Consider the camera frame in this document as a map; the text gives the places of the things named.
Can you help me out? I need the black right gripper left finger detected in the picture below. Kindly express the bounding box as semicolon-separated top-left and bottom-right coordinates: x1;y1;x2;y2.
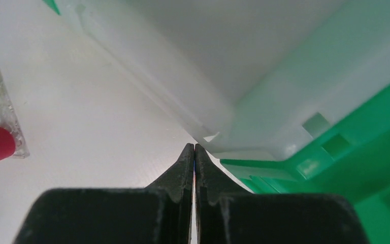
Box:
14;143;194;243

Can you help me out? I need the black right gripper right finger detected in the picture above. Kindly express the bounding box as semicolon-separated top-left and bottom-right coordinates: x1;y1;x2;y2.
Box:
194;144;369;243

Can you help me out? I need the green bin with toothpaste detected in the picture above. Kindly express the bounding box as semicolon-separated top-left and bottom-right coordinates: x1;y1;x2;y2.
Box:
220;85;390;243

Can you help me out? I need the white storage bin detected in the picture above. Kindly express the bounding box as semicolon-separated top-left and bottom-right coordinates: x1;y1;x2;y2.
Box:
55;1;390;161

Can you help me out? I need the green bin with toothbrushes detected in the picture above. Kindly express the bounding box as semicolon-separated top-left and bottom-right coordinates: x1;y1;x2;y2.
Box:
43;0;60;15

